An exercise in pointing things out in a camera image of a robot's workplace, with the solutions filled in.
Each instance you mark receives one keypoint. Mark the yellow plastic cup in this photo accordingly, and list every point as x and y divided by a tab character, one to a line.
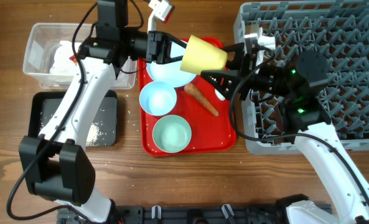
200	55

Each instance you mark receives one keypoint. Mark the white plastic spoon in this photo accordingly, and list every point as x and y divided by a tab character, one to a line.
219	95

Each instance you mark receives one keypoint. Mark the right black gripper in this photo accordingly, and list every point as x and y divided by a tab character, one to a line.
234	77

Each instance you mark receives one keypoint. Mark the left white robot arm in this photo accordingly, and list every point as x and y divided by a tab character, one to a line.
55	164

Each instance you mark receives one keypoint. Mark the white rice pile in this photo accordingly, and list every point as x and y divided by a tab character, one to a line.
93	134

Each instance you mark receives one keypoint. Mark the white napkin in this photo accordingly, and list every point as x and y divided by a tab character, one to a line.
62	65

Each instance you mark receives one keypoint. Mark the black waste tray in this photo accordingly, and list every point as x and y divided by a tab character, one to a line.
44	105

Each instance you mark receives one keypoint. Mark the clear plastic bin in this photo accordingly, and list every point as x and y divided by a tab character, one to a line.
41	47

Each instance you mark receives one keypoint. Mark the light blue bowl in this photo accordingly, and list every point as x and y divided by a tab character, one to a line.
157	98

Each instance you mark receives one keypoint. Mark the red plastic tray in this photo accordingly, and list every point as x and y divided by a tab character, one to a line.
209	133

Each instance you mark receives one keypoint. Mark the light blue plate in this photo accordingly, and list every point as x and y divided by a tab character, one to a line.
169	73

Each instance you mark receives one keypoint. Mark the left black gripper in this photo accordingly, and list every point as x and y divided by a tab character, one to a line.
160	48

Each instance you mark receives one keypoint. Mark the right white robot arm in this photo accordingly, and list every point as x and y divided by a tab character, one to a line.
308	124

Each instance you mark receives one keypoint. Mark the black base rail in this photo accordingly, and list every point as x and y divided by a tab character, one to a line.
263	213

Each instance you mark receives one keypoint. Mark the green bowl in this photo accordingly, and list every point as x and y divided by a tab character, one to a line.
172	134

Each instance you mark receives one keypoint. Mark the red snack wrapper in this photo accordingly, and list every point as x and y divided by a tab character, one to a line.
73	58

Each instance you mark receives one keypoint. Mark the grey dishwasher rack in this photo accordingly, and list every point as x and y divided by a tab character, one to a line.
337	29

